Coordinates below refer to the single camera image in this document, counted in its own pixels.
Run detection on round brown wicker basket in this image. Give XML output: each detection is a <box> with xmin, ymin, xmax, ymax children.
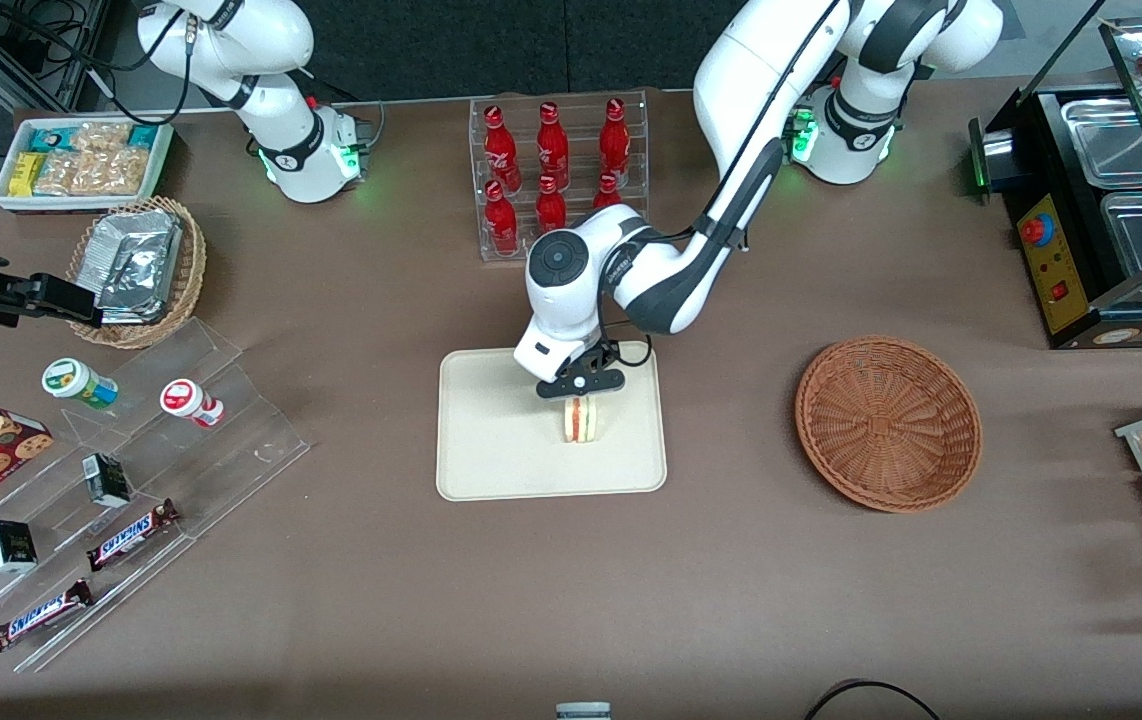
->
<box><xmin>794</xmin><ymin>335</ymin><xmax>984</xmax><ymax>514</ymax></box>

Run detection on black cable bundle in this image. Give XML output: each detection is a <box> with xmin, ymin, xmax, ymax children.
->
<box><xmin>0</xmin><ymin>0</ymin><xmax>147</xmax><ymax>111</ymax></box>

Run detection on clear acrylic bottle rack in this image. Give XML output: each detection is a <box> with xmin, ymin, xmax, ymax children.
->
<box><xmin>468</xmin><ymin>90</ymin><xmax>650</xmax><ymax>263</ymax></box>

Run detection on black food warmer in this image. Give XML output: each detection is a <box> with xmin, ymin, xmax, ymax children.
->
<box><xmin>968</xmin><ymin>15</ymin><xmax>1142</xmax><ymax>351</ymax></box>

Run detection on small black carton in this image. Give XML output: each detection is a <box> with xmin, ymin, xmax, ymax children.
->
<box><xmin>0</xmin><ymin>519</ymin><xmax>39</xmax><ymax>575</ymax></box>
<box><xmin>81</xmin><ymin>452</ymin><xmax>133</xmax><ymax>509</ymax></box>

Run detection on Snickers chocolate bar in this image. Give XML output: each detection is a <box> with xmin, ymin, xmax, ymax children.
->
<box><xmin>0</xmin><ymin>578</ymin><xmax>96</xmax><ymax>654</ymax></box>
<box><xmin>86</xmin><ymin>498</ymin><xmax>181</xmax><ymax>573</ymax></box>

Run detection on white rectangular snack bin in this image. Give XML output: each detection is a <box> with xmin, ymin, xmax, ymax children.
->
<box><xmin>0</xmin><ymin>118</ymin><xmax>175</xmax><ymax>213</ymax></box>

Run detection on light wicker basket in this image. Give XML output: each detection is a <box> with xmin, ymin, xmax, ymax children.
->
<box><xmin>66</xmin><ymin>196</ymin><xmax>208</xmax><ymax>350</ymax></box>

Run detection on cream plastic serving tray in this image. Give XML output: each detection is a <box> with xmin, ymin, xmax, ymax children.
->
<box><xmin>436</xmin><ymin>343</ymin><xmax>669</xmax><ymax>502</ymax></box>

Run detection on yellow snack packet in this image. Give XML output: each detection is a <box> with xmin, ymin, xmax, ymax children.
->
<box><xmin>10</xmin><ymin>151</ymin><xmax>48</xmax><ymax>199</ymax></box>

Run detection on green-lidded white cup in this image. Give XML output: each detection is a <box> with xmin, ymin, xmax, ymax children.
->
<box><xmin>41</xmin><ymin>357</ymin><xmax>120</xmax><ymax>411</ymax></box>

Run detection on black floor cable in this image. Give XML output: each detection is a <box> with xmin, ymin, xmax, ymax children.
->
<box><xmin>803</xmin><ymin>679</ymin><xmax>942</xmax><ymax>720</ymax></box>

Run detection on clear bag of puffed snacks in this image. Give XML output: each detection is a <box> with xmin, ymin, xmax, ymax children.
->
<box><xmin>35</xmin><ymin>149</ymin><xmax>149</xmax><ymax>197</ymax></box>
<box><xmin>70</xmin><ymin>121</ymin><xmax>133</xmax><ymax>152</ymax></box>

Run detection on clear acrylic stepped display stand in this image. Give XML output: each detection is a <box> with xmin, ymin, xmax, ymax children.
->
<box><xmin>0</xmin><ymin>318</ymin><xmax>312</xmax><ymax>673</ymax></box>

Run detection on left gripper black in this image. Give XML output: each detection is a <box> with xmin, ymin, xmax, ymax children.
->
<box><xmin>536</xmin><ymin>344</ymin><xmax>627</xmax><ymax>402</ymax></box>

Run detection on red-lidded white cup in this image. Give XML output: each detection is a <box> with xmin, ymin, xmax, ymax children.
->
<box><xmin>159</xmin><ymin>378</ymin><xmax>225</xmax><ymax>429</ymax></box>

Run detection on triangle sandwich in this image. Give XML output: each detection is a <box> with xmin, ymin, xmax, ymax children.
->
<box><xmin>560</xmin><ymin>396</ymin><xmax>604</xmax><ymax>445</ymax></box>

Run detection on silver foil bags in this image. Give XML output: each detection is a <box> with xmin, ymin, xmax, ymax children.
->
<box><xmin>91</xmin><ymin>209</ymin><xmax>183</xmax><ymax>324</ymax></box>

